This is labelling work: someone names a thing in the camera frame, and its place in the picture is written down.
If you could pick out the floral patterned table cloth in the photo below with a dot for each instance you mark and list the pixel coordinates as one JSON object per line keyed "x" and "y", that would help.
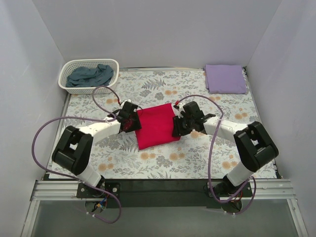
{"x": 119, "y": 157}

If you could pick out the aluminium frame rail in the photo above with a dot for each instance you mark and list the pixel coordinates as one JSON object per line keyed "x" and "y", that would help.
{"x": 55, "y": 190}

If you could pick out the red t shirt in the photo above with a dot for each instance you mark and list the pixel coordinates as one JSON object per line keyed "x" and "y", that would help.
{"x": 156, "y": 126}

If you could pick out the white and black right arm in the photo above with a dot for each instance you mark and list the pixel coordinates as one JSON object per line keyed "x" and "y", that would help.
{"x": 254, "y": 145}

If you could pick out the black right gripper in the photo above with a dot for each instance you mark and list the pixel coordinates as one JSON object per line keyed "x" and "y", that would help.
{"x": 177, "y": 126}

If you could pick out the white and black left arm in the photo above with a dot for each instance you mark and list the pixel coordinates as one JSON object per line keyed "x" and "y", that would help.
{"x": 74, "y": 146}

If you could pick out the white perforated plastic basket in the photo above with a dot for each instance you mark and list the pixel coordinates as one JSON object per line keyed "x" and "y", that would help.
{"x": 70, "y": 66}

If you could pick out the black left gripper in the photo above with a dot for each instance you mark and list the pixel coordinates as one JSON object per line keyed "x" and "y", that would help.
{"x": 133, "y": 122}

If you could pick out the folded purple t shirt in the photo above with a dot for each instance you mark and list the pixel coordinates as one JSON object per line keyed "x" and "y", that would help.
{"x": 225, "y": 79}

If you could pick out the crumpled grey-blue t shirt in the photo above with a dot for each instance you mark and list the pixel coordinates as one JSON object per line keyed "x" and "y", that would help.
{"x": 90, "y": 77}

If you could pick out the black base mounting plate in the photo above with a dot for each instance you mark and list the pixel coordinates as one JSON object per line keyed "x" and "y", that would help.
{"x": 161, "y": 192}

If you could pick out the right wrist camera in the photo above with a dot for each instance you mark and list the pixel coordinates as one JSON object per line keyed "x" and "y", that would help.
{"x": 178, "y": 109}

